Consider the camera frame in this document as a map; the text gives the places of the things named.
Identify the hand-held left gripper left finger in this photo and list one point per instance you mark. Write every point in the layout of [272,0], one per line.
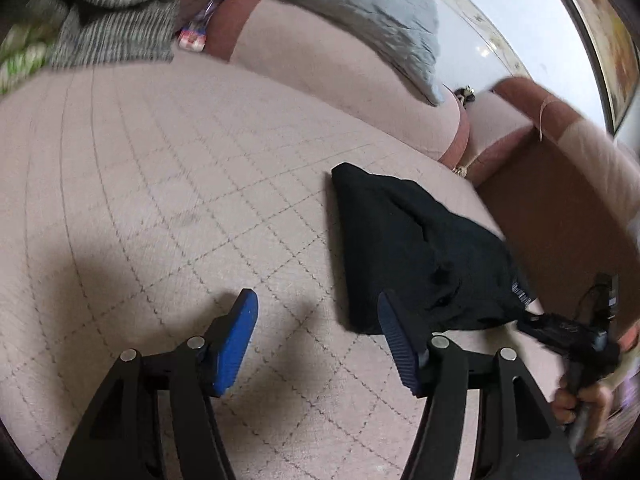
[236,340]

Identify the green patterned cloth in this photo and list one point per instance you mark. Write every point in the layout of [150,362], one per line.
[22,55]

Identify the black pants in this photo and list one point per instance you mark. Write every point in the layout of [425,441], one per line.
[425,255]

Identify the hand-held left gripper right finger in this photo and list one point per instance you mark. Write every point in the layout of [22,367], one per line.
[397,340]

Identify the grey pillow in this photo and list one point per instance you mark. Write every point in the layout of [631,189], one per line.
[350,5]

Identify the small colourful packet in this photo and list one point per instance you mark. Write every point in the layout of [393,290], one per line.
[196,35]

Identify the grey striped knit garment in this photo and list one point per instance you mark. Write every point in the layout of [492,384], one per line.
[110,25]

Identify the pink quilted sofa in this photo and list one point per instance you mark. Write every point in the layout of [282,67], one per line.
[200,185]

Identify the person's right hand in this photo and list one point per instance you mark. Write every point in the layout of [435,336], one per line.
[582,405]

